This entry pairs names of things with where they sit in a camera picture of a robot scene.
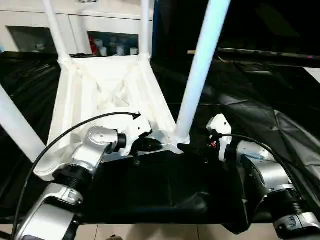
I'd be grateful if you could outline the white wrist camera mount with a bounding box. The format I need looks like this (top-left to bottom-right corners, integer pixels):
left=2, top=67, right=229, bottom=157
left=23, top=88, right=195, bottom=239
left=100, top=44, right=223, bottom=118
left=119, top=113, right=153, bottom=158
left=206, top=113, right=233, bottom=161

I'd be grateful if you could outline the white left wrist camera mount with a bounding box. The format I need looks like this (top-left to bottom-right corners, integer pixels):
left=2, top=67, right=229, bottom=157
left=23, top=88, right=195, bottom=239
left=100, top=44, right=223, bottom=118
left=119, top=113, right=153, bottom=158

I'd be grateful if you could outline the white glass-door cabinet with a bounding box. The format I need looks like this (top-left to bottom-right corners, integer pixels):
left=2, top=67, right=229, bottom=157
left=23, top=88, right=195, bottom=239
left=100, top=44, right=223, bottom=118
left=0, top=0, right=155, bottom=57

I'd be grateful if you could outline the red white bottle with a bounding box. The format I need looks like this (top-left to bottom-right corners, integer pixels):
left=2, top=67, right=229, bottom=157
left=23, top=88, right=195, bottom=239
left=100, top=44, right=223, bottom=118
left=87, top=35, right=98, bottom=55

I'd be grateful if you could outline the black backdrop cloth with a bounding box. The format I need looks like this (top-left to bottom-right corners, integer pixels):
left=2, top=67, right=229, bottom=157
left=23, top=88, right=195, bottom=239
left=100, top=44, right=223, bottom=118
left=154, top=0, right=320, bottom=63

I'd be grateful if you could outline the black work surface mat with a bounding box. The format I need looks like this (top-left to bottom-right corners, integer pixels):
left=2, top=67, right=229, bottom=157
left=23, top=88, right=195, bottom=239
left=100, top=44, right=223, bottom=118
left=0, top=51, right=320, bottom=236

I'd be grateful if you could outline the white plastic table top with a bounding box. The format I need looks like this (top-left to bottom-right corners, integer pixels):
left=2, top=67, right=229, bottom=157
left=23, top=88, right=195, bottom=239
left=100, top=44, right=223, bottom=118
left=33, top=53, right=191, bottom=183

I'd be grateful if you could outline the dark grey tube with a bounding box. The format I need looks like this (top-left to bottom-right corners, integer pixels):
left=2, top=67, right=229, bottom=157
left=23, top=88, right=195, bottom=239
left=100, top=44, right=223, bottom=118
left=217, top=47, right=320, bottom=61

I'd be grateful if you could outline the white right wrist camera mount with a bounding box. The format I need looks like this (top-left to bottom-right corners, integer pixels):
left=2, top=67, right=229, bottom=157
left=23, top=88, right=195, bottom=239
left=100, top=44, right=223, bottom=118
left=206, top=113, right=233, bottom=161

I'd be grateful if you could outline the blue vertical strip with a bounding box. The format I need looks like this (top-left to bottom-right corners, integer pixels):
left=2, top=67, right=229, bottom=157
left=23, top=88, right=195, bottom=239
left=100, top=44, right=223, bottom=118
left=151, top=0, right=161, bottom=57

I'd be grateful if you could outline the black left wrist camera cable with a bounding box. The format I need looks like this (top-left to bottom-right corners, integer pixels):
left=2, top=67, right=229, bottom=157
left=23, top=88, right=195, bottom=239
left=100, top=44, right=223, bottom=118
left=11, top=111, right=143, bottom=240

